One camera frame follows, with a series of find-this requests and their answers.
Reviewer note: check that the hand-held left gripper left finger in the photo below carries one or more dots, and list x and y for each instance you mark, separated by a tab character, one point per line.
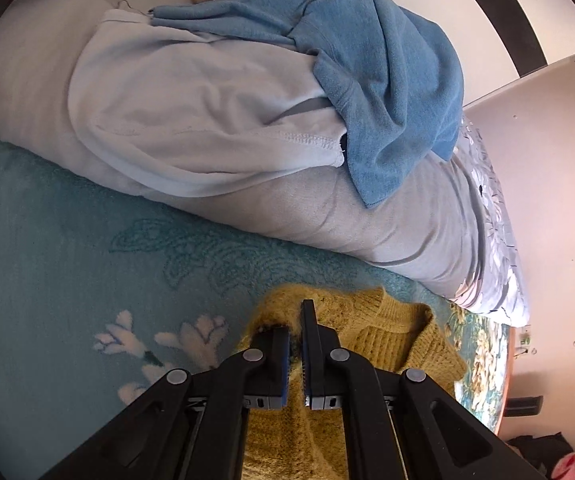
282	365

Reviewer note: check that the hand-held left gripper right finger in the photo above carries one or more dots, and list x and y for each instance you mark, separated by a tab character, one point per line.
308	370

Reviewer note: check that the olive green knit sweater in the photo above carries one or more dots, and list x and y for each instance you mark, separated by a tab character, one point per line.
392	330

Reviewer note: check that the dark clothes pile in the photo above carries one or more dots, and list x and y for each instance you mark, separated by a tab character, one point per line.
542	452

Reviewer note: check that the pale blue daisy print duvet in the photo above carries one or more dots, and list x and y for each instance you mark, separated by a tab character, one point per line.
357	230

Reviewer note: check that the black object on floor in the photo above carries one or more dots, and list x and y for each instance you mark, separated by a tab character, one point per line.
525	406

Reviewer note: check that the light blue garment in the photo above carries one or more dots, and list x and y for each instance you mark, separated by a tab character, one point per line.
192	100

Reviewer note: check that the white wardrobe with black stripe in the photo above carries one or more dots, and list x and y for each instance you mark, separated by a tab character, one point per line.
557	20

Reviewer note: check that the white wall socket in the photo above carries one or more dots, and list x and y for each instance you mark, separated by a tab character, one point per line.
526	342

